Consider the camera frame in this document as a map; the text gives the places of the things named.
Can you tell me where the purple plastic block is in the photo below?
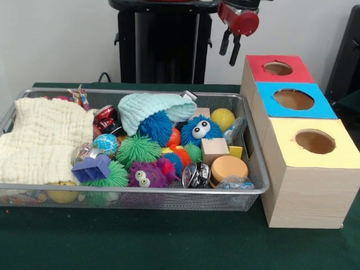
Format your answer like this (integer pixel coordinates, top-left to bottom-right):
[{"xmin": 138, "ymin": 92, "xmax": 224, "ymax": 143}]
[{"xmin": 71, "ymin": 153, "xmax": 112, "ymax": 184}]

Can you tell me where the small green spiky ball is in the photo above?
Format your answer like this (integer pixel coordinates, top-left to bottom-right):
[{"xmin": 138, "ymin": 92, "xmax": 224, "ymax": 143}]
[{"xmin": 115, "ymin": 134, "xmax": 163, "ymax": 168}]

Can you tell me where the blue globe ball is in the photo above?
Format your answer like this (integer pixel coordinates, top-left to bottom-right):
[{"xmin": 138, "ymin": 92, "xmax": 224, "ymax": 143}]
[{"xmin": 92, "ymin": 134, "xmax": 120, "ymax": 159}]

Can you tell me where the clear blue plastic packet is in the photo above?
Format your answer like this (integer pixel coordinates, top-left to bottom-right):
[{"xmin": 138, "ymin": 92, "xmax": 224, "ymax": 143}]
[{"xmin": 223, "ymin": 118, "xmax": 249, "ymax": 146}]

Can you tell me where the yellow block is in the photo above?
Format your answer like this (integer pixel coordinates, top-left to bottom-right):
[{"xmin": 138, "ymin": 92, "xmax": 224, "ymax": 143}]
[{"xmin": 228, "ymin": 145, "xmax": 244, "ymax": 160}]

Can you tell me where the cream waffle cloth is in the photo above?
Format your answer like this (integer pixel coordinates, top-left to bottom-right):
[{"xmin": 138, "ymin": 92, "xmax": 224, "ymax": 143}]
[{"xmin": 0, "ymin": 97, "xmax": 96, "ymax": 185}]

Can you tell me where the round wooden disc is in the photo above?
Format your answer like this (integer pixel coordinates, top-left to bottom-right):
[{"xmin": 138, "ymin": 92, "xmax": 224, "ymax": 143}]
[{"xmin": 209, "ymin": 155, "xmax": 249, "ymax": 186}]

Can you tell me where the red black packet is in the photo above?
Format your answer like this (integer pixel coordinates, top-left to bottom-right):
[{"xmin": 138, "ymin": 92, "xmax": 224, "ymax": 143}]
[{"xmin": 93, "ymin": 105, "xmax": 122, "ymax": 136}]

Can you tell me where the clear crumpled plastic packet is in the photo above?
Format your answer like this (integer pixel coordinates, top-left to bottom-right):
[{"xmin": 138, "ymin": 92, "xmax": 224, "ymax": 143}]
[{"xmin": 217, "ymin": 175, "xmax": 257, "ymax": 191}]

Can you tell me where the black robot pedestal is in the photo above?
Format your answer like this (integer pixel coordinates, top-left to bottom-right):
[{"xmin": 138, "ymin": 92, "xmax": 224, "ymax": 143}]
[{"xmin": 109, "ymin": 0, "xmax": 227, "ymax": 85}]

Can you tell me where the silver can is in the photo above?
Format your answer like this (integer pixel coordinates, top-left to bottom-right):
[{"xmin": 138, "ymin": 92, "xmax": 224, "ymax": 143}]
[{"xmin": 73, "ymin": 143, "xmax": 105, "ymax": 167}]

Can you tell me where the wooden box with three holes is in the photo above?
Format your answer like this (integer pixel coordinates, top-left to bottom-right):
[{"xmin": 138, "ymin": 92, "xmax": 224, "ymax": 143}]
[{"xmin": 240, "ymin": 55, "xmax": 360, "ymax": 230}]

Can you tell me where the yellow ball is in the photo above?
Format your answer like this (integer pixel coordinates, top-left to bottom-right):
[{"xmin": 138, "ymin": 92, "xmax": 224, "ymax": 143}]
[{"xmin": 211, "ymin": 108, "xmax": 236, "ymax": 133}]

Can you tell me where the blue fuzzy ball with eyes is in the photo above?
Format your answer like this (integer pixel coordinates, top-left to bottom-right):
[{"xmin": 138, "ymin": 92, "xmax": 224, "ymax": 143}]
[{"xmin": 180, "ymin": 115, "xmax": 223, "ymax": 148}]

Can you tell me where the purple spiky ball with eyes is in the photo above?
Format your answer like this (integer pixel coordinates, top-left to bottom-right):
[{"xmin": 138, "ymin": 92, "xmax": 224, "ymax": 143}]
[{"xmin": 127, "ymin": 157, "xmax": 176, "ymax": 189}]

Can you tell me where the wooden cube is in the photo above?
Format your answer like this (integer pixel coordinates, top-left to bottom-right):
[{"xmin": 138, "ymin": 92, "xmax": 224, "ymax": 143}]
[{"xmin": 201, "ymin": 138, "xmax": 230, "ymax": 165}]

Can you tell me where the mint green knit cloth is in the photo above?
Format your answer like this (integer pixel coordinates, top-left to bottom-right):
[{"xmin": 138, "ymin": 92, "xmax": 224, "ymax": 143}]
[{"xmin": 118, "ymin": 93, "xmax": 197, "ymax": 137}]

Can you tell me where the large green spiky ball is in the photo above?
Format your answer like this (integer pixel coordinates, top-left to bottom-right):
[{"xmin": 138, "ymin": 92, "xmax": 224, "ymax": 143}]
[{"xmin": 83, "ymin": 160, "xmax": 129, "ymax": 189}]

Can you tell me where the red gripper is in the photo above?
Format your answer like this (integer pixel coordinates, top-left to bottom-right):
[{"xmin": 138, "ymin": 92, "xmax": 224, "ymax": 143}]
[{"xmin": 217, "ymin": 1, "xmax": 261, "ymax": 68}]

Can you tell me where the black chair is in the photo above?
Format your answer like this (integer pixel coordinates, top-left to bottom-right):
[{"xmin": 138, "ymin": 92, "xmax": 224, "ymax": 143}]
[{"xmin": 326, "ymin": 6, "xmax": 360, "ymax": 105}]

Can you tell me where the clear mesh bin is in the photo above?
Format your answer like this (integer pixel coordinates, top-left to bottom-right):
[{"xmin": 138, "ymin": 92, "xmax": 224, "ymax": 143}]
[{"xmin": 0, "ymin": 87, "xmax": 271, "ymax": 212}]

